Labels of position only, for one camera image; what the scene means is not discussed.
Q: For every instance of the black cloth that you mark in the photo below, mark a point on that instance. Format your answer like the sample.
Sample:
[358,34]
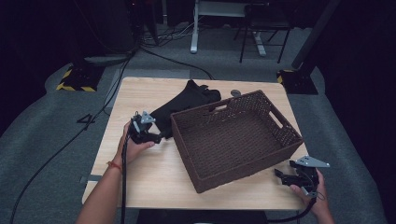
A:
[186,102]

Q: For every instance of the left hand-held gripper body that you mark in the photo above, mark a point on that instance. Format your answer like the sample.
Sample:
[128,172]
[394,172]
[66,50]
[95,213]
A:
[140,128]

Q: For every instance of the person's right hand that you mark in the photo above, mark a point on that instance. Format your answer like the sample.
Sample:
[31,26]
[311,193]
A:
[318,202]

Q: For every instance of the small grey round disc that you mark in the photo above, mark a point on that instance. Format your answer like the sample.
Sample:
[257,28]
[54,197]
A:
[235,92]

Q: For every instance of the white desk frame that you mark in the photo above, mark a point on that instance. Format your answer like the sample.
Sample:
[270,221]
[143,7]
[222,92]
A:
[199,28]

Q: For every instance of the brown woven basket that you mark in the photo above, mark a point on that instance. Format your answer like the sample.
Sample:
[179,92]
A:
[232,146]

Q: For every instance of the black metal chair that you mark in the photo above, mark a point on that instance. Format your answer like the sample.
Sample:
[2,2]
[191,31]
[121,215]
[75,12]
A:
[264,23]

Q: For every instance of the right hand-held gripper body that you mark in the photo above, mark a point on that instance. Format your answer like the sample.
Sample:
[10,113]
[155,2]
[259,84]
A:
[306,174]

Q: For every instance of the dark slanted stand pole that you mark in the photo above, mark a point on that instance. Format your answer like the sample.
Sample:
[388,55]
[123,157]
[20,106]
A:
[314,34]

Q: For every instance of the striped black stand base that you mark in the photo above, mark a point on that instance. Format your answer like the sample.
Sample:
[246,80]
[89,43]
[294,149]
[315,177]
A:
[297,81]
[79,79]

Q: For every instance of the person's left hand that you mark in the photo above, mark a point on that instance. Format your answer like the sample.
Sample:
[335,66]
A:
[133,151]

